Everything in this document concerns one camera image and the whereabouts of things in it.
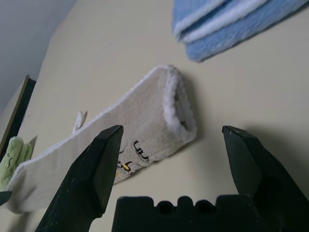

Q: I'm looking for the green towel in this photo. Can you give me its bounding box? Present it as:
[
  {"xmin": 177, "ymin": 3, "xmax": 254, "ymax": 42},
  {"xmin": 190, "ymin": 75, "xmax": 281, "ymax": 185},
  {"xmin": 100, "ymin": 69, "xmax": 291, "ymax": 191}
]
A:
[{"xmin": 0, "ymin": 136, "xmax": 33, "ymax": 190}]

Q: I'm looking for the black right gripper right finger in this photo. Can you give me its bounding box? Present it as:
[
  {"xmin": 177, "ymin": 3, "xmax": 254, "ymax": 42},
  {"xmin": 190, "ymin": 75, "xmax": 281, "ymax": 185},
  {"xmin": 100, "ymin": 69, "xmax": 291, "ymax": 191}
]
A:
[{"xmin": 222, "ymin": 125, "xmax": 309, "ymax": 232}]

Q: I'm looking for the dark brown wooden beam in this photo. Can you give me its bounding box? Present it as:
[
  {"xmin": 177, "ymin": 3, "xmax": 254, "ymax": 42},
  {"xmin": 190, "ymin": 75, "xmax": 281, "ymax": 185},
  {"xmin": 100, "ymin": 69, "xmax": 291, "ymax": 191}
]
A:
[{"xmin": 0, "ymin": 74, "xmax": 37, "ymax": 153}]

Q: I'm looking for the folded blue towel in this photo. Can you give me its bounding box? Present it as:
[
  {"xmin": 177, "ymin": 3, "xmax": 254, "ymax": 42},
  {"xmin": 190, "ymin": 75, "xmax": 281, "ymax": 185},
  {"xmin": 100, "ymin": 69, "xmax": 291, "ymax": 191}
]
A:
[{"xmin": 172, "ymin": 0, "xmax": 309, "ymax": 63}]

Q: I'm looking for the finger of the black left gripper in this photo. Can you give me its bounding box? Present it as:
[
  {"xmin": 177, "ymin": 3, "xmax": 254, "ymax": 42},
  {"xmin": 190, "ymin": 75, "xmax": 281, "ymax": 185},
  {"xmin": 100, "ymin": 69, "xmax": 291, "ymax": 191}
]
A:
[{"xmin": 0, "ymin": 190, "xmax": 13, "ymax": 206}]

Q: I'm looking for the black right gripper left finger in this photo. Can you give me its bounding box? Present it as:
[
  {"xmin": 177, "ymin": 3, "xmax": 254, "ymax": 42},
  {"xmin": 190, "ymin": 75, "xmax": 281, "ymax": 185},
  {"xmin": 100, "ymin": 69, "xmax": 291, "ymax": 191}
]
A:
[{"xmin": 35, "ymin": 125, "xmax": 124, "ymax": 232}]

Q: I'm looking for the beige towel with white trim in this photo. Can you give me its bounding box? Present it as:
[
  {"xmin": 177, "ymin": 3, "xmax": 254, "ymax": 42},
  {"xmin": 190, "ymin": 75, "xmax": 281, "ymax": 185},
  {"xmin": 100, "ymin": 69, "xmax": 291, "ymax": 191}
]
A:
[{"xmin": 4, "ymin": 64, "xmax": 198, "ymax": 215}]

